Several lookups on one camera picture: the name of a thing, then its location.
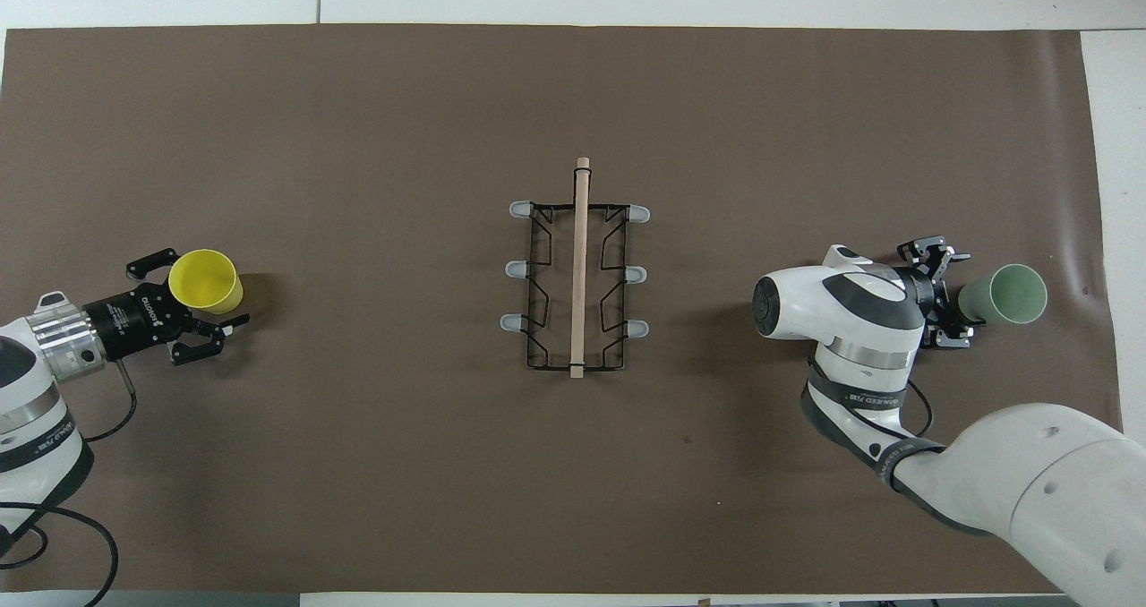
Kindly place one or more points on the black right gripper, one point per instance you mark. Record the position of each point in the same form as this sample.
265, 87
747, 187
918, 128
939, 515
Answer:
942, 298

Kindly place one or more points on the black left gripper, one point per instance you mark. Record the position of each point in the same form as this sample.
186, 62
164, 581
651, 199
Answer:
134, 320

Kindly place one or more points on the yellow plastic cup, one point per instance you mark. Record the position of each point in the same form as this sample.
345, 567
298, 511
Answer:
206, 280

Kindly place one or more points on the pale green plastic cup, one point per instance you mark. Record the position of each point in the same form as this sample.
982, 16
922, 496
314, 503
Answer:
1012, 294

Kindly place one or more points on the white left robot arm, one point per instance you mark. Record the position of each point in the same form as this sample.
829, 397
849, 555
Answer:
27, 410

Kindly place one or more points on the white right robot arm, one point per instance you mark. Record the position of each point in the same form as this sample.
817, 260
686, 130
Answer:
1030, 473

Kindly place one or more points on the brown table mat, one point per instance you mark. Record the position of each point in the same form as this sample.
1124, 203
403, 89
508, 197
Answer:
448, 464

